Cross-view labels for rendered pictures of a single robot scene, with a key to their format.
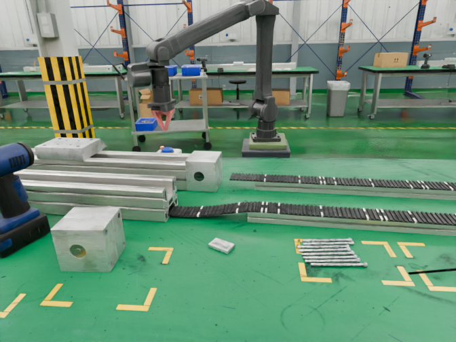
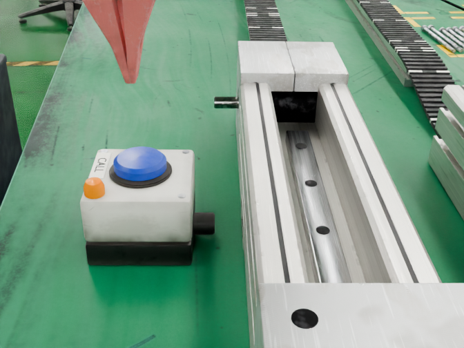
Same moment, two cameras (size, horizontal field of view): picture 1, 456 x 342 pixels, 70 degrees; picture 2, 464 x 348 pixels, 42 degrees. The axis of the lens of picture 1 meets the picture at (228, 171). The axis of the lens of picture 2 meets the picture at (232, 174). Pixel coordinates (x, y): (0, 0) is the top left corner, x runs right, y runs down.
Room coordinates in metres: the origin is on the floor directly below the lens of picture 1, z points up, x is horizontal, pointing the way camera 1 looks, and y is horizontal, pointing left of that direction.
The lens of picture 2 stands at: (1.10, 0.61, 1.08)
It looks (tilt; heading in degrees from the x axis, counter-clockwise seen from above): 31 degrees down; 258
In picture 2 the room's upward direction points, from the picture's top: 1 degrees clockwise
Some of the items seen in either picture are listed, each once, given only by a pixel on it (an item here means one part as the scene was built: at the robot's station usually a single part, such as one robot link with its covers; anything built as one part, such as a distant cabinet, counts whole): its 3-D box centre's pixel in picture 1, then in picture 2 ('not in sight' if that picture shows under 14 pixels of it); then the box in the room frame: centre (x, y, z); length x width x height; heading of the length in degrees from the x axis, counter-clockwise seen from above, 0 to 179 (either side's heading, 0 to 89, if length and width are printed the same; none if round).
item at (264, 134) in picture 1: (266, 129); not in sight; (1.35, -0.17, 0.84); 0.12 x 0.09 x 0.08; 93
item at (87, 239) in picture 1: (93, 235); not in sight; (0.58, 0.28, 0.83); 0.11 x 0.10 x 0.10; 176
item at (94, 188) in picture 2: not in sight; (94, 186); (1.12, 0.24, 0.85); 0.01 x 0.01 x 0.01
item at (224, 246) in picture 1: (221, 245); not in sight; (0.60, 0.02, 0.78); 0.05 x 0.03 x 0.01; 56
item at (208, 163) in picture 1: (205, 169); (275, 100); (0.94, 0.07, 0.83); 0.12 x 0.09 x 0.10; 170
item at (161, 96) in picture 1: (161, 96); not in sight; (1.09, 0.21, 1.03); 0.10 x 0.07 x 0.07; 169
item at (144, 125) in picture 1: (166, 106); not in sight; (3.97, 0.73, 0.50); 1.03 x 0.55 x 1.01; 96
